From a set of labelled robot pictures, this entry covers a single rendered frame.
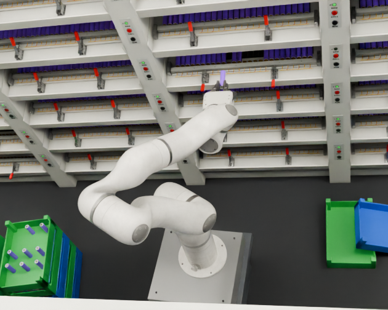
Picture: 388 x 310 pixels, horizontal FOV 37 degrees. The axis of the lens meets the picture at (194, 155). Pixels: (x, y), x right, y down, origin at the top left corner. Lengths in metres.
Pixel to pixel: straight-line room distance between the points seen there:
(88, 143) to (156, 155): 1.19
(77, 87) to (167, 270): 0.83
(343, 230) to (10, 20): 1.64
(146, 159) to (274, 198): 1.30
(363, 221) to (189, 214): 0.99
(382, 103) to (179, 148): 0.97
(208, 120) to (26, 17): 0.81
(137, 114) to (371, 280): 1.22
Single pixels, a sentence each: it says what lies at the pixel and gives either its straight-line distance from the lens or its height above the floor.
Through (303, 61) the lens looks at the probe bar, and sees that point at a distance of 2.21.
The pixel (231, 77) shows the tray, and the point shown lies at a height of 0.76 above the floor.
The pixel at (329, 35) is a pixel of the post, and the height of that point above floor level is 0.97.
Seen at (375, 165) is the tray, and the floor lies 0.15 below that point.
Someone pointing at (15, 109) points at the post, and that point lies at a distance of 2.64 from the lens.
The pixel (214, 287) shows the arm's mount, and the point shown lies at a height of 0.38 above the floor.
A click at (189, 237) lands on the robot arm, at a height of 0.63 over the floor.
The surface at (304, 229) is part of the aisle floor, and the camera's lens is 2.70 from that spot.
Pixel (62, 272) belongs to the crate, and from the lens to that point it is 2.67.
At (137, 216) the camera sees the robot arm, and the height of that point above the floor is 1.09.
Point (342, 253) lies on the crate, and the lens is 2.64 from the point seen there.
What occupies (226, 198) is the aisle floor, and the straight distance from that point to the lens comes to 2.82.
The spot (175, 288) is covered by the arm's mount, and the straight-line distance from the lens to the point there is 2.25.
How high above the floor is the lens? 2.41
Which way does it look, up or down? 54 degrees down
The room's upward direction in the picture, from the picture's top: 22 degrees counter-clockwise
